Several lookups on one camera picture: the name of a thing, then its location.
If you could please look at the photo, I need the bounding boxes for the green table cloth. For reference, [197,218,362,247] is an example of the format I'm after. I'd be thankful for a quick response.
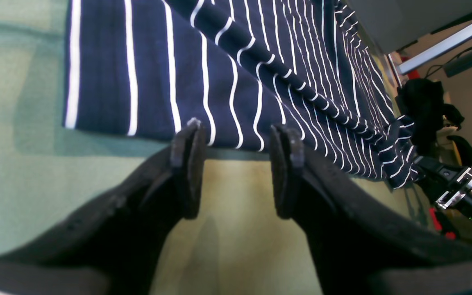
[0,0,433,295]

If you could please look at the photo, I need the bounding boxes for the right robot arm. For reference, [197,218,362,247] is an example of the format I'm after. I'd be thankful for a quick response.
[412,156,472,221]

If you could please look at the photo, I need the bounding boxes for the aluminium frame post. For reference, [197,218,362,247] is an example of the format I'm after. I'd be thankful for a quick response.
[397,24,472,75]

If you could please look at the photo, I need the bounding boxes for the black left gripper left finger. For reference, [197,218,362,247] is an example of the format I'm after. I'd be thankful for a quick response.
[0,118,207,295]

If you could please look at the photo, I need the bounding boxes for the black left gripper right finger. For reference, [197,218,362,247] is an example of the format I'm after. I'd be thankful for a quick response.
[270,125,472,295]

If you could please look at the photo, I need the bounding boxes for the navy white striped T-shirt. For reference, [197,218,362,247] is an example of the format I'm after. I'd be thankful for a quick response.
[63,0,416,189]

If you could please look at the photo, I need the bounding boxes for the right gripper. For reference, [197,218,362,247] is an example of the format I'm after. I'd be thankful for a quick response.
[399,156,472,209]

